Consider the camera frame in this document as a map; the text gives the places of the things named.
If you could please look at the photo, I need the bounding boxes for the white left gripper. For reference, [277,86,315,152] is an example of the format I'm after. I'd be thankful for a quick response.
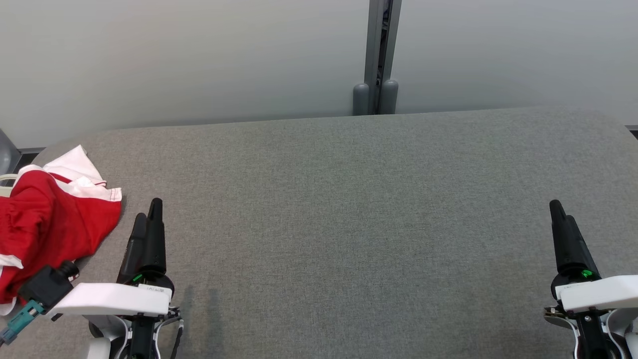
[47,198,175,317]

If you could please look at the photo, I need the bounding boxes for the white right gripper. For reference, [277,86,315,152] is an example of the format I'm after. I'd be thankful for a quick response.
[549,199,638,314]

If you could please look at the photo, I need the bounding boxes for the red shorts with white stripe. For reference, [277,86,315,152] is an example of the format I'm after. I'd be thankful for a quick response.
[0,169,123,306]

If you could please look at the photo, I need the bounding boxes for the grey curved panel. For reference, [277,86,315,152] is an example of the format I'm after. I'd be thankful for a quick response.
[0,129,21,173]

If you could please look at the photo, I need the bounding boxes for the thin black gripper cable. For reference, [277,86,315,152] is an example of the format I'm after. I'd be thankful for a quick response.
[168,309,185,359]

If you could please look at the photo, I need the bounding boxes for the black cable with teal connector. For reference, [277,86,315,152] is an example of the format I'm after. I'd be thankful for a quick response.
[0,298,46,347]

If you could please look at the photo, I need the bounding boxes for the grey cylinder post bumper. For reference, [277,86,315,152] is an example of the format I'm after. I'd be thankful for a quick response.
[381,79,399,115]
[352,83,370,116]

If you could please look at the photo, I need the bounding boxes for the grey metal wall post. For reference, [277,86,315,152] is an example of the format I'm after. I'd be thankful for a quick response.
[364,0,402,115]

